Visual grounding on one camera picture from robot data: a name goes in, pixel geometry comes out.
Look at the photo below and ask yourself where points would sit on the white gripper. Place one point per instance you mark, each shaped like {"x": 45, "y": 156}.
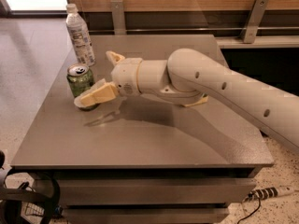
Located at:
{"x": 125, "y": 76}

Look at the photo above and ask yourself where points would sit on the green soda can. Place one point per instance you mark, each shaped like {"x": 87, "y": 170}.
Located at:
{"x": 80, "y": 78}

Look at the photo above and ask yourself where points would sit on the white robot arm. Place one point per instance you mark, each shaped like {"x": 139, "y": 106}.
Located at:
{"x": 186, "y": 76}

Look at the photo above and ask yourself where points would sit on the clear plastic water bottle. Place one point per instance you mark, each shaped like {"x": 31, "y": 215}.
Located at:
{"x": 79, "y": 35}

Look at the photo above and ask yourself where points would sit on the green and yellow sponge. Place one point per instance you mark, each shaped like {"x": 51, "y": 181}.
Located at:
{"x": 202, "y": 100}

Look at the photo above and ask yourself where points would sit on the grey drawer cabinet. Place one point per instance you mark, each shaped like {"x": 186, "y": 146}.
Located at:
{"x": 147, "y": 197}

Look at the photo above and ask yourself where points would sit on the white power strip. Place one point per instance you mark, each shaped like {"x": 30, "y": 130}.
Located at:
{"x": 268, "y": 193}

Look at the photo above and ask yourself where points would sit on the horizontal metal rail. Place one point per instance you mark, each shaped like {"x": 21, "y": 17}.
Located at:
{"x": 228, "y": 31}

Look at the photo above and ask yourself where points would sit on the left metal wall bracket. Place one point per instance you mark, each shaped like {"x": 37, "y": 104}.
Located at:
{"x": 118, "y": 17}

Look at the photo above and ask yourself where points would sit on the metal wall bracket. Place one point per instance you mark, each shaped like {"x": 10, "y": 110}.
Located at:
{"x": 255, "y": 17}
{"x": 118, "y": 17}

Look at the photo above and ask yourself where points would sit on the right metal wall bracket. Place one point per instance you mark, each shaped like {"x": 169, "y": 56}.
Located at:
{"x": 255, "y": 17}

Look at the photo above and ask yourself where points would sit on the black chair frame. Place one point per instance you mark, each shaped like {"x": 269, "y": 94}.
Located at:
{"x": 36, "y": 204}

